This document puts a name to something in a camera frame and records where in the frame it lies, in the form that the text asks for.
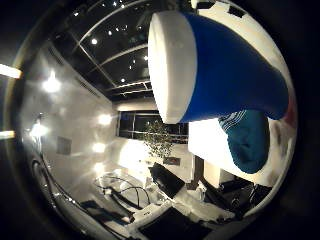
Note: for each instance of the spray bottle with blue head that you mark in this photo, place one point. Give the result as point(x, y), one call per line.
point(226, 66)

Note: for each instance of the teal striped cloth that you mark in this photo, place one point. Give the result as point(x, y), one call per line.
point(248, 143)

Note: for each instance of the green potted plant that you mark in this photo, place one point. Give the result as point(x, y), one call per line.
point(158, 138)

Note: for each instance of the wide dark window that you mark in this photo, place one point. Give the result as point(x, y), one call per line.
point(128, 124)

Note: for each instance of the black monitor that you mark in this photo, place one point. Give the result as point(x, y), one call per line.
point(166, 180)

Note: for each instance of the black mat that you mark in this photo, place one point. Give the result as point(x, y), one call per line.
point(173, 223)

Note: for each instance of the grey wall panel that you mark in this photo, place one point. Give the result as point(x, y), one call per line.
point(64, 145)

